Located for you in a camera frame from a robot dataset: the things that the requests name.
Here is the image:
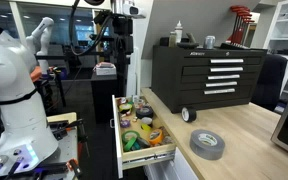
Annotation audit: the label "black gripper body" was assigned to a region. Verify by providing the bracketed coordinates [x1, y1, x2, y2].
[112, 14, 134, 38]

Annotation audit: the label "orange masking tape roll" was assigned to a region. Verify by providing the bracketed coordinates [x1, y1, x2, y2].
[148, 128, 165, 146]

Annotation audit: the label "yellow-green tape roll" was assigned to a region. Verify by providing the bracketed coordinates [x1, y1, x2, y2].
[118, 102, 134, 114]

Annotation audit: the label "large black tape roll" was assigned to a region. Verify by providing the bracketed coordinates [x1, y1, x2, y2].
[135, 105, 155, 120]

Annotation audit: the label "purple tape roll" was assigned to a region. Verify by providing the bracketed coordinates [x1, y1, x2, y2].
[119, 118, 132, 129]

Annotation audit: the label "yellow and black tape roll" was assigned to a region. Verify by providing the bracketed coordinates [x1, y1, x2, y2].
[140, 116, 154, 132]

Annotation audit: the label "small black tape roll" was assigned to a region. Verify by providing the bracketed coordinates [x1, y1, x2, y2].
[180, 106, 198, 123]

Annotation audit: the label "black tape roll grey core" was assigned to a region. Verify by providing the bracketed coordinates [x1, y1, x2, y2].
[136, 136, 151, 150]

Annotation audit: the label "green tape roll white core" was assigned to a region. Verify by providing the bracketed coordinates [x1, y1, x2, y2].
[123, 136, 139, 153]

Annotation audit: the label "clear tape roll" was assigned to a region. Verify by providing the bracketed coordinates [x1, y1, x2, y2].
[161, 134, 175, 146]

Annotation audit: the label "white-fronted wooden drawer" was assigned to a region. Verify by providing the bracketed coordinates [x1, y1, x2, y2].
[109, 94, 178, 180]

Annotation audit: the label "pink and white box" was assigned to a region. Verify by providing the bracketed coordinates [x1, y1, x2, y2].
[94, 61, 118, 77]

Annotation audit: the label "small grey bottle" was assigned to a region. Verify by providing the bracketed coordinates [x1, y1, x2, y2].
[168, 31, 178, 48]

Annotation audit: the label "white squeeze bottle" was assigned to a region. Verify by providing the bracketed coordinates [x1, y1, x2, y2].
[174, 20, 184, 44]

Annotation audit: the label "black hand tool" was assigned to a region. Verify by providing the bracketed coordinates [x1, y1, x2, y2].
[176, 32, 200, 50]

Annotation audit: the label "black metal tool chest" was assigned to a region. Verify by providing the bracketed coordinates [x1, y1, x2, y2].
[151, 44, 268, 114]

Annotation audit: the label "silver metal can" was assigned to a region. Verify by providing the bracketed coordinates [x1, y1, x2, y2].
[202, 35, 217, 50]

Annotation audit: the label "black clamp bars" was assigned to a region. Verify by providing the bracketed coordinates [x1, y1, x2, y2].
[48, 118, 86, 142]

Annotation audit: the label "perforated metal robot table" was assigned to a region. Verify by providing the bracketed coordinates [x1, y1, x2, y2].
[0, 111, 86, 180]

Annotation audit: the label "black office chair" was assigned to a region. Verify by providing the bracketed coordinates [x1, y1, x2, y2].
[250, 53, 288, 112]

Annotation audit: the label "white glass-door cabinet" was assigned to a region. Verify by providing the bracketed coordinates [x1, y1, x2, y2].
[263, 0, 288, 101]

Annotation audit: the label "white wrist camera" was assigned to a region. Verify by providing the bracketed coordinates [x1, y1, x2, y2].
[121, 1, 147, 20]

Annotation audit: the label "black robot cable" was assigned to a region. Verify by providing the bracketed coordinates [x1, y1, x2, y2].
[68, 0, 113, 57]

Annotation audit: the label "black pedestal cabinet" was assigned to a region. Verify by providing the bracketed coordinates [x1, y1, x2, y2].
[90, 71, 126, 125]

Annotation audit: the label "wide flat green tape ring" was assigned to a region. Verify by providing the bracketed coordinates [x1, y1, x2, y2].
[121, 129, 141, 145]

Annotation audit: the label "red T-handle hex key set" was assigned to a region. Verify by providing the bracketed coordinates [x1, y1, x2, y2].
[228, 4, 256, 46]

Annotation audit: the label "grey duct tape roll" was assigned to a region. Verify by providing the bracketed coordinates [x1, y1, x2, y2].
[189, 129, 226, 161]

